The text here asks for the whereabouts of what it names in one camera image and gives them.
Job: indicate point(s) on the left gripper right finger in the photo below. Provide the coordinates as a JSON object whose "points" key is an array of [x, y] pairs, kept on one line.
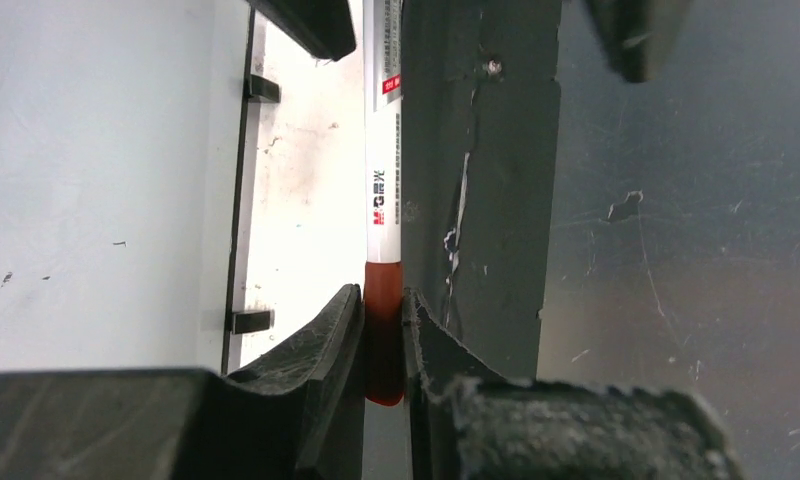
{"points": [[469, 422]]}

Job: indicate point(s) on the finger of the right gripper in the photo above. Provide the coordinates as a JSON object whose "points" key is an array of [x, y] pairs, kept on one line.
{"points": [[323, 28], [637, 36]]}

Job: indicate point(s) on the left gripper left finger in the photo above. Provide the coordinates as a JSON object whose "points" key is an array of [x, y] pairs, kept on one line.
{"points": [[296, 412]]}

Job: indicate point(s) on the white whiteboard marker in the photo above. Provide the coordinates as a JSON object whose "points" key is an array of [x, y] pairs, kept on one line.
{"points": [[383, 130]]}

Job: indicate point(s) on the red marker cap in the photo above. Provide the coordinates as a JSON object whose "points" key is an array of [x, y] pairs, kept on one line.
{"points": [[382, 301]]}

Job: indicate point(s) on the black framed whiteboard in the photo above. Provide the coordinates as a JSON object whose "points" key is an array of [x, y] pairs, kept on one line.
{"points": [[120, 136]]}

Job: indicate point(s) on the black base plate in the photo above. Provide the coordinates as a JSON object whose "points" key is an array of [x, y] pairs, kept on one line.
{"points": [[481, 106]]}

